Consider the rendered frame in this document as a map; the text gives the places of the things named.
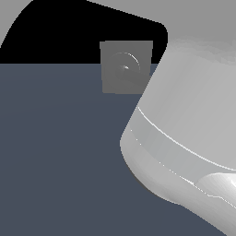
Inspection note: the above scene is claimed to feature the grey square button panel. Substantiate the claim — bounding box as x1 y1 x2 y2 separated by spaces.
99 40 154 95

